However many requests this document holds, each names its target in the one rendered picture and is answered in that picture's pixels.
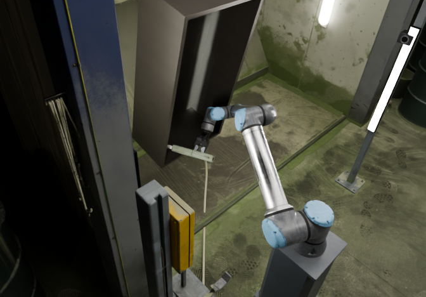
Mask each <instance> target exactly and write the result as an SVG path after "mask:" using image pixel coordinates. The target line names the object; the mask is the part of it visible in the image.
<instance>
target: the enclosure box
mask: <svg viewBox="0 0 426 297"><path fill-rule="evenodd" d="M262 3H263V0H139V6H138V31H137V44H136V70H135V83H134V108H133V121H132V138H133V139H134V140H135V141H136V142H137V143H138V144H139V146H140V147H141V148H142V149H143V150H144V151H145V152H146V153H147V154H148V155H149V156H150V157H151V158H152V159H153V160H154V161H155V162H156V163H157V165H158V166H159V167H160V168H161V169H162V168H163V167H165V166H166V165H168V164H170V163H172V162H173V161H175V160H176V159H179V158H180V157H182V156H183V154H179V153H177V152H173V151H172V149H169V148H167V145H171V146H173V145H178V146H180V147H184V148H188V149H192V150H193V148H194V143H195V142H196V140H197V136H198V135H199V134H200V133H202V132H203V131H202V129H201V127H202V123H203V120H204V117H205V114H206V110H207V108H208V107H224V106H228V105H230V102H231V99H232V96H233V93H234V90H235V86H236V83H237V80H238V77H239V75H240V71H241V69H242V65H243V61H244V59H245V55H246V53H247V50H248V47H249V44H250V40H251V37H252V34H253V31H254V28H255V25H256V22H257V19H258V16H259V13H260V10H261V6H262Z"/></svg>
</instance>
